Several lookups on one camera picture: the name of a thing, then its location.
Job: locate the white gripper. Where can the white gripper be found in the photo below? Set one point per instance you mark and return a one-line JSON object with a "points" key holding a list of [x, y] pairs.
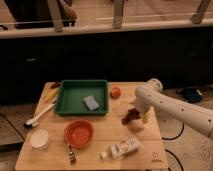
{"points": [[142, 108]]}

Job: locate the dark red grape bunch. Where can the dark red grape bunch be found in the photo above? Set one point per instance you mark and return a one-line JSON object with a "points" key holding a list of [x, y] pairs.
{"points": [[131, 115]]}

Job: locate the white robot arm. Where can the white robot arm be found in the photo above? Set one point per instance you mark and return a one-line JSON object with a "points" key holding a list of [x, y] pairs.
{"points": [[149, 94]]}

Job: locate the red bowl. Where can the red bowl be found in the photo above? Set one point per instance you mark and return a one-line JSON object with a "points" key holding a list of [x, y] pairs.
{"points": [[78, 133]]}

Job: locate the orange fruit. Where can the orange fruit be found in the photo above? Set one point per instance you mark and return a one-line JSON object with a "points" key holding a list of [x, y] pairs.
{"points": [[115, 92]]}

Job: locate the clear plastic bottle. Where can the clear plastic bottle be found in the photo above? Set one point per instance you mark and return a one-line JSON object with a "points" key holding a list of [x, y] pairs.
{"points": [[121, 149]]}

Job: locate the dark blue object on floor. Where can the dark blue object on floor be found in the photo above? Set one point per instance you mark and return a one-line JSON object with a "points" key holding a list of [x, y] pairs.
{"points": [[192, 95]]}

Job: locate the wooden table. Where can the wooden table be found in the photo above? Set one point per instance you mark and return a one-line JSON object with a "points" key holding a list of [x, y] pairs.
{"points": [[107, 130]]}

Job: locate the blue-grey sponge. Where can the blue-grey sponge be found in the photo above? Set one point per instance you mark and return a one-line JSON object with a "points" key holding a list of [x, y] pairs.
{"points": [[91, 103]]}

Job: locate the green plastic tray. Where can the green plastic tray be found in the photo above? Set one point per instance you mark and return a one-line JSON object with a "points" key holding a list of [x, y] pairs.
{"points": [[70, 99]]}

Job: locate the dark red small item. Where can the dark red small item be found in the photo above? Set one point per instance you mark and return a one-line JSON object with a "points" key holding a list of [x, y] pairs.
{"points": [[55, 85]]}

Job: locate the white round lid container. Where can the white round lid container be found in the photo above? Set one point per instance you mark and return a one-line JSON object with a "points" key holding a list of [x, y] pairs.
{"points": [[40, 139]]}

